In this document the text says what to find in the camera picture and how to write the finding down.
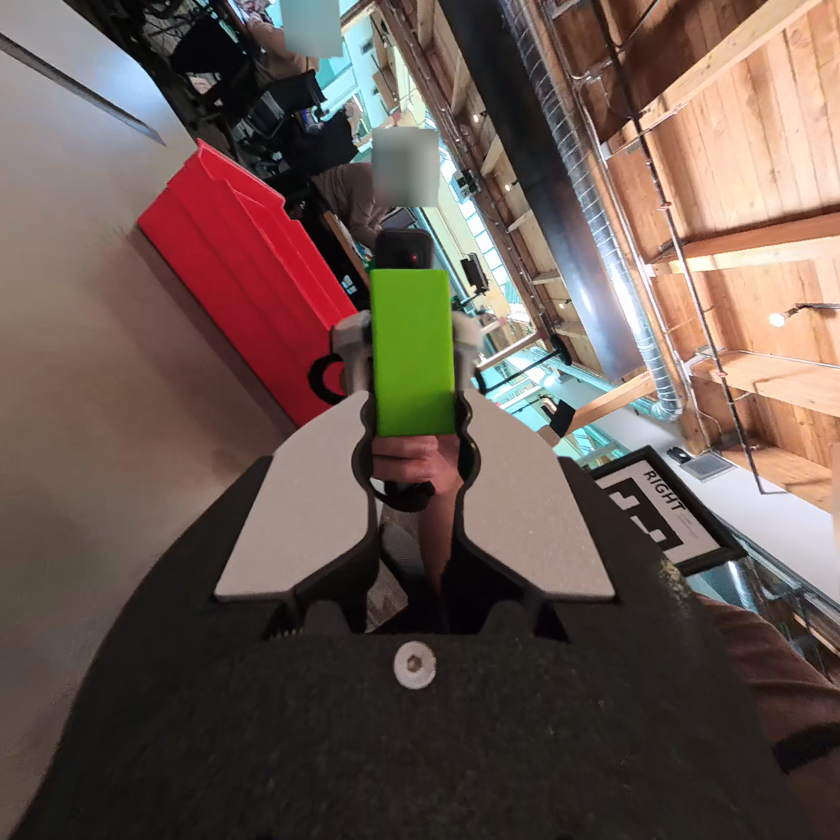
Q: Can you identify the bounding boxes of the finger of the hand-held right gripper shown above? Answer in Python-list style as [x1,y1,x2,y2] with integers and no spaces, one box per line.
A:
[453,311,484,366]
[331,311,375,397]

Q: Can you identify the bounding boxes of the green wooden block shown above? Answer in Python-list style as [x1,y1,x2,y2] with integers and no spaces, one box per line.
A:
[369,267,458,438]

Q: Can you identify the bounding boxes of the black chest strap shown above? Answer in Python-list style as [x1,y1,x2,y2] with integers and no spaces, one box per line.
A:
[772,722,840,775]

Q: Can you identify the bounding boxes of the person's right hand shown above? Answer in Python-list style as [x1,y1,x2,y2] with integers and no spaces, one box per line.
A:
[372,434,464,510]

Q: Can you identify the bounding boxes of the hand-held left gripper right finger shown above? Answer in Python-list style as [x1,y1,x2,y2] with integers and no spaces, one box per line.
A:
[453,389,615,607]

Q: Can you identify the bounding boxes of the red plastic bin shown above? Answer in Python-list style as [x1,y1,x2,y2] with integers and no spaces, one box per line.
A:
[138,142,358,427]

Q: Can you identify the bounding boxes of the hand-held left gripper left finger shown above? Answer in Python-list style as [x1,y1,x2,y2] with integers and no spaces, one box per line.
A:
[214,390,382,607]

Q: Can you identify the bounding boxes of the grey desk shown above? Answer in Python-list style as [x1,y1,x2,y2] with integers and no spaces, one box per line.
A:
[0,0,329,802]

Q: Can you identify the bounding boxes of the silver duct pipe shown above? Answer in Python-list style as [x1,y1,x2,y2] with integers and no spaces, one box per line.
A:
[497,0,686,421]

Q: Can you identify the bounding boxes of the black framed board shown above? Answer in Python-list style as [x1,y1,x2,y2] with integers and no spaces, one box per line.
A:
[591,447,749,576]

